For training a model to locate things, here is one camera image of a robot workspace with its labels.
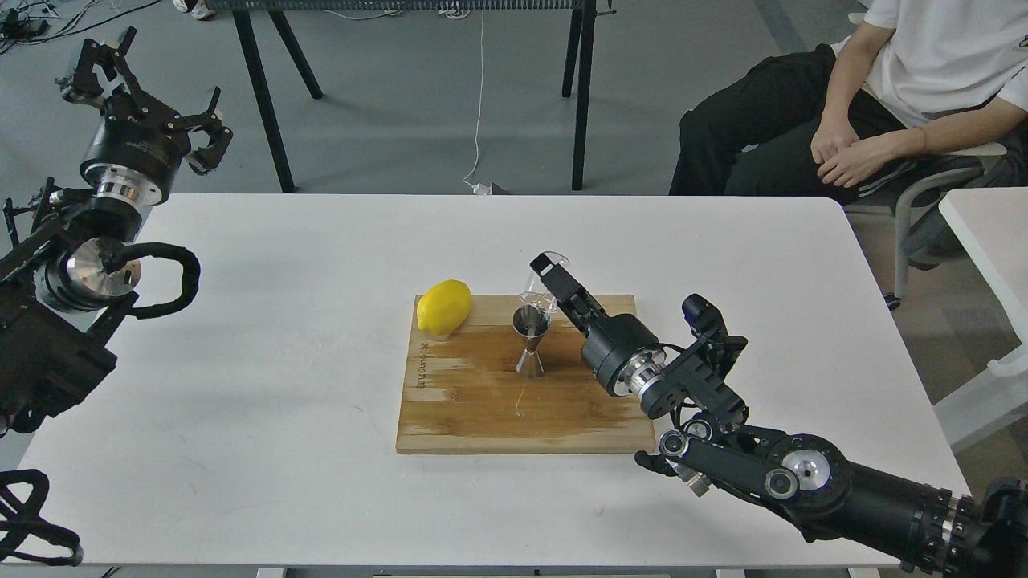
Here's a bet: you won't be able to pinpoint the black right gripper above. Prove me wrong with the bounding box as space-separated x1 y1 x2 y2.
529 253 666 397

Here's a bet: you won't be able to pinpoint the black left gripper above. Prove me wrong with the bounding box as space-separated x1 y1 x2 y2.
56 26 234 206

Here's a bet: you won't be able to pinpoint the clear glass measuring cup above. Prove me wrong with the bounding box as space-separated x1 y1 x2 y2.
519 251 570 315

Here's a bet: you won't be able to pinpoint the steel double jigger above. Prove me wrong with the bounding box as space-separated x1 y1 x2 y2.
512 306 552 378

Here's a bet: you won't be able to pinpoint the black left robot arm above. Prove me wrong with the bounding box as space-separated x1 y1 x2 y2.
1 26 234 434

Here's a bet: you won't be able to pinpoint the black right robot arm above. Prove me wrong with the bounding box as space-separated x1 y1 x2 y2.
530 253 1027 577

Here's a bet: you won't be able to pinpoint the yellow lemon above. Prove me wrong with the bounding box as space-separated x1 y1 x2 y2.
416 279 472 336

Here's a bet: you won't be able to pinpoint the wooden cutting board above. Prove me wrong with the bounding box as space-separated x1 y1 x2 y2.
395 294 655 454

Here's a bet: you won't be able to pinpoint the black metal rack table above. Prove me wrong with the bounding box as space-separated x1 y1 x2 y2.
184 0 618 194

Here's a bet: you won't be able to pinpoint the seated person white shirt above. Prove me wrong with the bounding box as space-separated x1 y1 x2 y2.
669 1 1027 205

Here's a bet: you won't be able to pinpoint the white side table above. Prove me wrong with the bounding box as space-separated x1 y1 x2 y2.
935 187 1027 453

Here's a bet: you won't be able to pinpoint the white hanging cable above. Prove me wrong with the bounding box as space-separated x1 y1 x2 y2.
463 11 510 196

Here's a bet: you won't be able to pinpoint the black cables on floor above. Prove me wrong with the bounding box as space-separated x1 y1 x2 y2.
0 0 161 57

